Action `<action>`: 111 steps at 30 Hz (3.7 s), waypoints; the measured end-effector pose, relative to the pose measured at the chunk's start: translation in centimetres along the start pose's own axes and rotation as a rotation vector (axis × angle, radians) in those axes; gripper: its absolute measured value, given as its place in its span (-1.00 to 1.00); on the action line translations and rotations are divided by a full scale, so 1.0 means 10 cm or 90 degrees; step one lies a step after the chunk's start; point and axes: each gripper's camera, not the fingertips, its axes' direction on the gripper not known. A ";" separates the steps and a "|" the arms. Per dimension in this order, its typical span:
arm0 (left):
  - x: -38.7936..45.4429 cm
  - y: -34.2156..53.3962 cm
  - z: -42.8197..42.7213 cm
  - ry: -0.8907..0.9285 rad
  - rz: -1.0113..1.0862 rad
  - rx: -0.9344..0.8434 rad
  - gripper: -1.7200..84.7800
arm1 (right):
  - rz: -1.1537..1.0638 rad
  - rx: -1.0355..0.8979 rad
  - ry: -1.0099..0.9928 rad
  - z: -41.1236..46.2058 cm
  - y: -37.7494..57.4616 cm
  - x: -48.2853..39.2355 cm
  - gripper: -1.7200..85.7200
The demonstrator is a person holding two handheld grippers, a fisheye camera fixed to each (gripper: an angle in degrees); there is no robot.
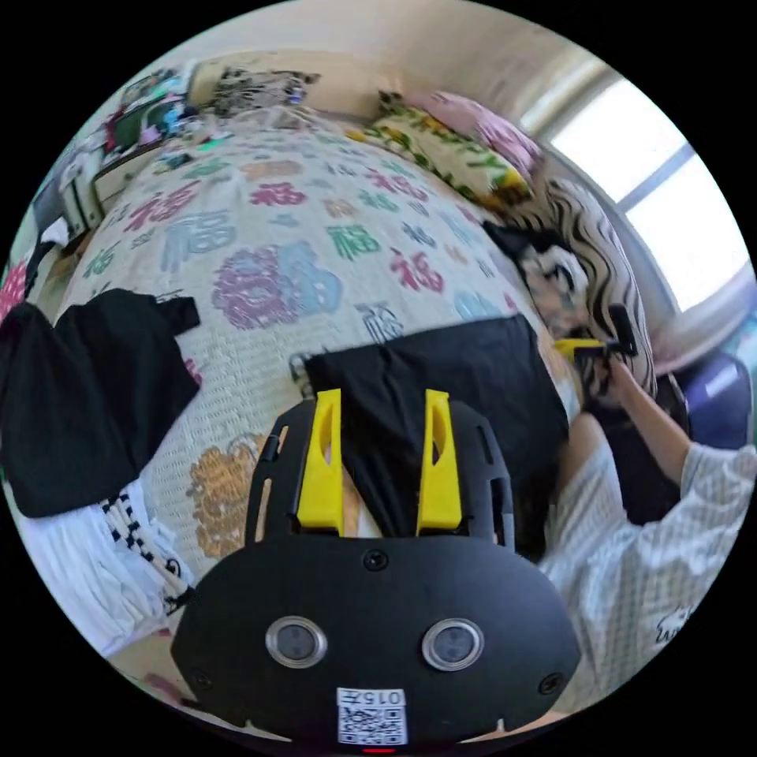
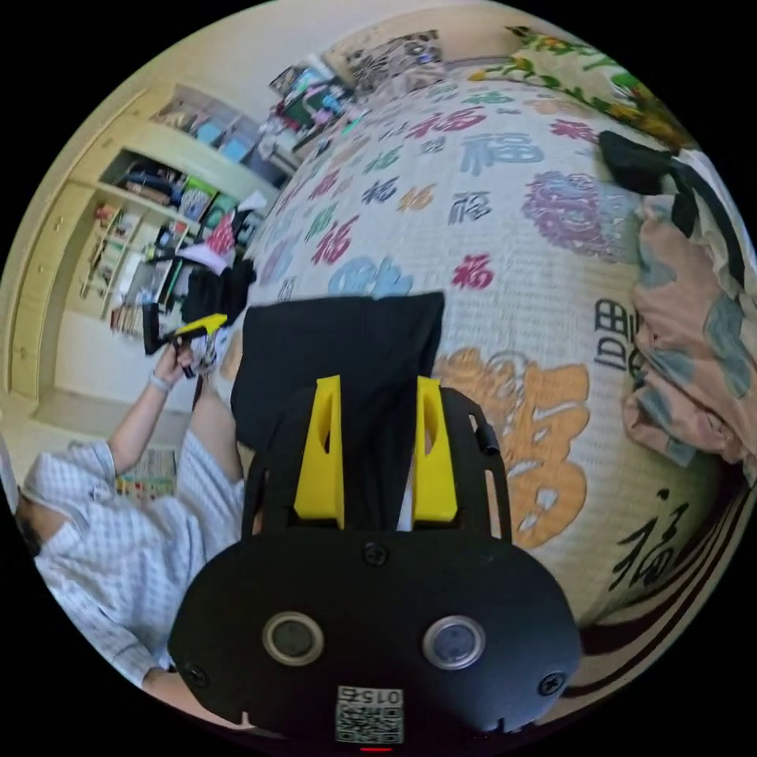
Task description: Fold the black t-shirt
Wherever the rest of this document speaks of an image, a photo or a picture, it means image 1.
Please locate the cluttered shelf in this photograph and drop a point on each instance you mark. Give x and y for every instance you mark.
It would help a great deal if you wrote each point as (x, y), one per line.
(112, 148)

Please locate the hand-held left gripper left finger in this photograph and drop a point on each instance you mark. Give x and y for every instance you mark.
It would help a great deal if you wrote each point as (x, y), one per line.
(319, 473)

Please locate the black t-shirt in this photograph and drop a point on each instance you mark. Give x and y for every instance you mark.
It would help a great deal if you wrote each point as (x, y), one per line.
(473, 378)

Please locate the window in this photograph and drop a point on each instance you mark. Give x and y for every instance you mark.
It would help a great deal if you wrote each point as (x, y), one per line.
(662, 183)

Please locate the pink pillow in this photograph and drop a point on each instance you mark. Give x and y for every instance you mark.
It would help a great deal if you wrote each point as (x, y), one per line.
(491, 127)

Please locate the zebra striped cushion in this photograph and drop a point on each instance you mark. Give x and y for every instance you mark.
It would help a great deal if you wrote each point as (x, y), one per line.
(603, 254)

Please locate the person's body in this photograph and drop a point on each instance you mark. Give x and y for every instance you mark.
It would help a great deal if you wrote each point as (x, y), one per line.
(639, 562)

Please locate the person's right hand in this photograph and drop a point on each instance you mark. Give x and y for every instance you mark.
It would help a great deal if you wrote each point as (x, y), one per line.
(621, 384)

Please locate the yellow floral pillow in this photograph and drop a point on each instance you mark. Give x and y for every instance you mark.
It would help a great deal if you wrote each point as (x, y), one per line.
(449, 154)

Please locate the leopard print pillow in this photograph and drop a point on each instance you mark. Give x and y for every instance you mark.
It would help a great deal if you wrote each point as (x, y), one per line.
(260, 89)

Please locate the black and white cartoon pillow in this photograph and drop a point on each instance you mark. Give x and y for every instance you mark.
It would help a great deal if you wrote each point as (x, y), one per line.
(544, 272)

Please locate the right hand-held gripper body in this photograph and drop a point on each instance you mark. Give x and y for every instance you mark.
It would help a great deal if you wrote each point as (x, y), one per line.
(596, 375)

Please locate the bed with printed woven mat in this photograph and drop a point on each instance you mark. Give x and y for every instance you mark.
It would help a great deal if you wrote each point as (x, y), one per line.
(284, 195)

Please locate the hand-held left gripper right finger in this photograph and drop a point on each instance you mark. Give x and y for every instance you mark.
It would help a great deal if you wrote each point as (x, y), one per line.
(439, 491)

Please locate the pile of clothes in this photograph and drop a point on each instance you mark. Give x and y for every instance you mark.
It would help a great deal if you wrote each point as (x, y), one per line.
(89, 390)

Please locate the person's right forearm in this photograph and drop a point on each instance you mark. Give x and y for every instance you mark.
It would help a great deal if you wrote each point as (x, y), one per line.
(659, 426)

